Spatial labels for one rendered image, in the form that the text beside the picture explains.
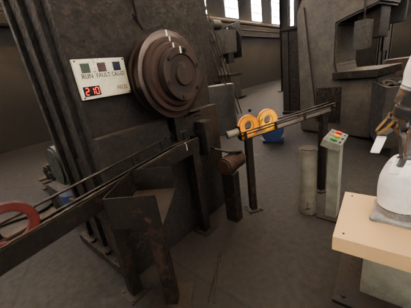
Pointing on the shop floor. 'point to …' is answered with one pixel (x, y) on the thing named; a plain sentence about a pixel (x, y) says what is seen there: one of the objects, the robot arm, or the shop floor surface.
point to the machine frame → (112, 105)
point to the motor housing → (232, 184)
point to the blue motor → (276, 136)
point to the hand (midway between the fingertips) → (384, 159)
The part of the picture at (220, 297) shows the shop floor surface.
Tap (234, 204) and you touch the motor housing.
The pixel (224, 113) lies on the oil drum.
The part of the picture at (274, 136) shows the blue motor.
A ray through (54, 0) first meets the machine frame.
